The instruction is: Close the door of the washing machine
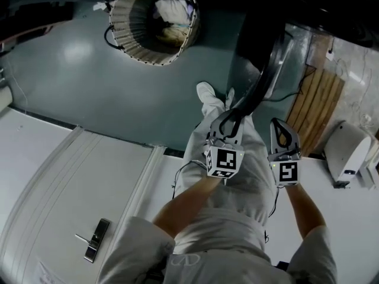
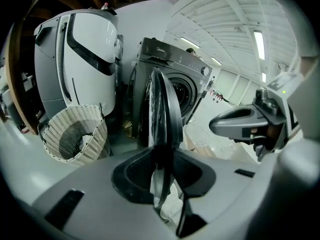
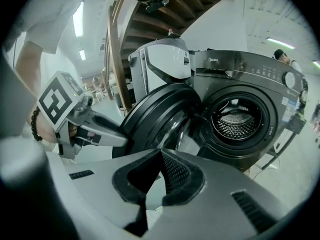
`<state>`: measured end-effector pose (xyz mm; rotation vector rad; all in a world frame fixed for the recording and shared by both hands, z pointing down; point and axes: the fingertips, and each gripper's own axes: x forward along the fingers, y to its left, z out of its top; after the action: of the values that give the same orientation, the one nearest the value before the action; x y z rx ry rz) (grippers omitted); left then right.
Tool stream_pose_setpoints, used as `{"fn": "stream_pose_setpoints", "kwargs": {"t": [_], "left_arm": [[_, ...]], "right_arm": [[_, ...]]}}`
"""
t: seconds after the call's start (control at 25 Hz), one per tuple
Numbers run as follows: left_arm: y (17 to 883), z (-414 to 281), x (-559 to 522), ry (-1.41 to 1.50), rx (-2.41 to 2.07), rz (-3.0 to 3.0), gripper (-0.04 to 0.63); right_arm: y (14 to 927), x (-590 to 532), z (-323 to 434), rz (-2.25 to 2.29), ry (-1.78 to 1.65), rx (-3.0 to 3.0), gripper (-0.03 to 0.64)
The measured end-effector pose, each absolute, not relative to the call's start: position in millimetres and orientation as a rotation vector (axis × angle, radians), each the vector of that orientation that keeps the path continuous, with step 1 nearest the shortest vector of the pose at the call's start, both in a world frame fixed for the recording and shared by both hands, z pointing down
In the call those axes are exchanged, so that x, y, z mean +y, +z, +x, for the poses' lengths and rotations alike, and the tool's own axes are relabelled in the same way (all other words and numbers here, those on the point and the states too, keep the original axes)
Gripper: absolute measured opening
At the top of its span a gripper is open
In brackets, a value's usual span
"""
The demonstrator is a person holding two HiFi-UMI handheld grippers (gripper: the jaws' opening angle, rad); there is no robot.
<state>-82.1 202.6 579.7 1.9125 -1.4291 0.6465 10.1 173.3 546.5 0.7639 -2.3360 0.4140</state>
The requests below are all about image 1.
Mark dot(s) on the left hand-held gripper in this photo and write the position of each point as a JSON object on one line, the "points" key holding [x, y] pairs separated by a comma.
{"points": [[226, 161]]}

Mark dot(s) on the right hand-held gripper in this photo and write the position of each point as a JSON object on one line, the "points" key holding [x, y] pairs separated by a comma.
{"points": [[287, 171]]}

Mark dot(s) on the person's left forearm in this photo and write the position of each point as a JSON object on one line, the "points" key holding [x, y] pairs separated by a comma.
{"points": [[189, 200]]}

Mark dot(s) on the person's right forearm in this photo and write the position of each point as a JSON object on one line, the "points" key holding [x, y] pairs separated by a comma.
{"points": [[305, 211]]}

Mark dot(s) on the white room door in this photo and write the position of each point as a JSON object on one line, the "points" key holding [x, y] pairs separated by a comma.
{"points": [[59, 194]]}

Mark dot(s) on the person's right white shoe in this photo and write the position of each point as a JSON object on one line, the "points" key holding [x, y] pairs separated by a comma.
{"points": [[230, 98]]}

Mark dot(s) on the person's white shoe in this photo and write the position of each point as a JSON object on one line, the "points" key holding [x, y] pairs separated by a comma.
{"points": [[230, 98], [205, 90]]}

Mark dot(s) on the person's white trousers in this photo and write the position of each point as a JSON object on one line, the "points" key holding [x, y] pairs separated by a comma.
{"points": [[254, 167]]}

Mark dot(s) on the wooden slat board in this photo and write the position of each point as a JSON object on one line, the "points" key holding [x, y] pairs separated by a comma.
{"points": [[316, 108]]}

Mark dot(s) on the person's left white shoe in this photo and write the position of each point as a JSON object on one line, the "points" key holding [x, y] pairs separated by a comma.
{"points": [[205, 90]]}

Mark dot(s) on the white rounded appliance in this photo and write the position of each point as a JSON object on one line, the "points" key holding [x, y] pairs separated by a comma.
{"points": [[343, 146]]}

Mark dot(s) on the white box unit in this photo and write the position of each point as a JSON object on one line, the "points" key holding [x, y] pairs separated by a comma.
{"points": [[370, 173]]}

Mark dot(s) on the white power strip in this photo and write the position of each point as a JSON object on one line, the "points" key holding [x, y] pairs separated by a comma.
{"points": [[329, 55]]}

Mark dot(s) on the beige garment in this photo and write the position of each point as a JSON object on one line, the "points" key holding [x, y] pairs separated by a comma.
{"points": [[174, 35]]}

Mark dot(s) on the person's white shirt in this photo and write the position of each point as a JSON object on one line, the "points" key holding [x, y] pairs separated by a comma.
{"points": [[222, 247]]}

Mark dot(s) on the white garment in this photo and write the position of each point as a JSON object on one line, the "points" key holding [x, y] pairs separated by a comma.
{"points": [[173, 9]]}

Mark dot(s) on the slatted white laundry basket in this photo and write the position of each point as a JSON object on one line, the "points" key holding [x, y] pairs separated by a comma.
{"points": [[124, 37]]}

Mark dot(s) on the white paper scrap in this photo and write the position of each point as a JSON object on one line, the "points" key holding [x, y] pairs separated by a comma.
{"points": [[100, 6]]}

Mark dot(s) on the dark bench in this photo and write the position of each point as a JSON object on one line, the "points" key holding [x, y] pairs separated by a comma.
{"points": [[38, 13]]}

